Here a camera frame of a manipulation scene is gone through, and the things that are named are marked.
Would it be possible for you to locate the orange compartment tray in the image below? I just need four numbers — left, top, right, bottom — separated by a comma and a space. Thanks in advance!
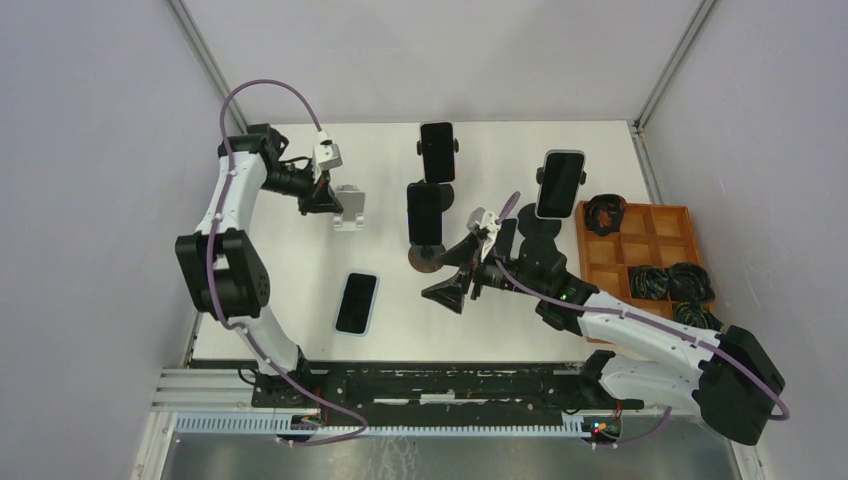
575, 201, 724, 331

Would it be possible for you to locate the black round right stand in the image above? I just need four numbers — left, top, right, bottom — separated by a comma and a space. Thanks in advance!
517, 203, 562, 238

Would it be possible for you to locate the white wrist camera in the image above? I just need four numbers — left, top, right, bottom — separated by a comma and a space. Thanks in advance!
466, 207, 501, 262
312, 130, 343, 176

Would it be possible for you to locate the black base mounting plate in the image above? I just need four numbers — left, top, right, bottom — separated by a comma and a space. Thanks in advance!
250, 361, 644, 430

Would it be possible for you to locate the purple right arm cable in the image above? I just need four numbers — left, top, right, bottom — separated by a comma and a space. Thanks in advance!
490, 190, 792, 449

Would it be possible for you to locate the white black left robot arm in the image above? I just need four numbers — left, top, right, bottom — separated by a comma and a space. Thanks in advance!
175, 124, 344, 408

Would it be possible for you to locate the black cable bundle top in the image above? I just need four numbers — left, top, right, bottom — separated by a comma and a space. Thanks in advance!
582, 193, 629, 238

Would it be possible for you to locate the black cable bundle middle left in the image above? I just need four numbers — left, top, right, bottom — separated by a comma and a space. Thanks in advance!
626, 264, 674, 302

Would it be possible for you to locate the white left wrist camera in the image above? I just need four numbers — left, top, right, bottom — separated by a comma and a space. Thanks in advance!
312, 130, 343, 176

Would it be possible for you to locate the black phone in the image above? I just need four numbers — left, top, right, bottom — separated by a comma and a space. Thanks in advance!
406, 183, 442, 246
417, 122, 458, 183

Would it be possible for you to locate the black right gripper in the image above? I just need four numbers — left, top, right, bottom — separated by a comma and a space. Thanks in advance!
421, 231, 545, 313

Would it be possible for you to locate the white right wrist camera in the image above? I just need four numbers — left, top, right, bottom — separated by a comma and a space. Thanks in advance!
466, 207, 501, 262

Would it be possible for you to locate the black cable bundle middle right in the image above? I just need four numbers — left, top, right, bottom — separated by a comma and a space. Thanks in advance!
667, 262, 717, 305

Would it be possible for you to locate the white folding phone stand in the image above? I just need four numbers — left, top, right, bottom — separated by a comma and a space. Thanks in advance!
333, 184, 366, 232

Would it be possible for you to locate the white cased phone on stand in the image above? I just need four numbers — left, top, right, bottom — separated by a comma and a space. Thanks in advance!
535, 149, 587, 220

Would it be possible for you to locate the wooden base black phone stand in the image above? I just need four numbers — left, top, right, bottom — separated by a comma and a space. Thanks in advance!
407, 244, 446, 274

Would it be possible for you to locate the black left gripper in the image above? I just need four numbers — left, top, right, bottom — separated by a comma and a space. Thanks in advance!
260, 163, 344, 217

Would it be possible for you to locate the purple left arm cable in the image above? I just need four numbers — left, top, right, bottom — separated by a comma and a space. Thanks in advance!
203, 78, 370, 449

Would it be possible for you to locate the black cable bundle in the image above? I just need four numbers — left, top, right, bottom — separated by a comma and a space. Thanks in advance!
582, 193, 629, 238
667, 262, 717, 305
626, 264, 674, 302
671, 300, 725, 334

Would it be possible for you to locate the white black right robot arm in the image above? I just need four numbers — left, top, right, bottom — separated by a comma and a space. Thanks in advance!
421, 219, 790, 446

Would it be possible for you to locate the black cable bundle lower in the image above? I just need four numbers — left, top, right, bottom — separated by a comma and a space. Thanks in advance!
671, 300, 725, 334

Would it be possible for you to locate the white slotted cable duct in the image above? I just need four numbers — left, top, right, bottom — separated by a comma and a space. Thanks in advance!
174, 412, 607, 440

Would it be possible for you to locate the light blue cased phone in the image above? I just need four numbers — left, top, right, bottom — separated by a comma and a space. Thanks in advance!
334, 272, 379, 336

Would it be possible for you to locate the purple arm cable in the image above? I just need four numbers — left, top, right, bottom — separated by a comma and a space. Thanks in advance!
203, 78, 370, 449
490, 190, 792, 449

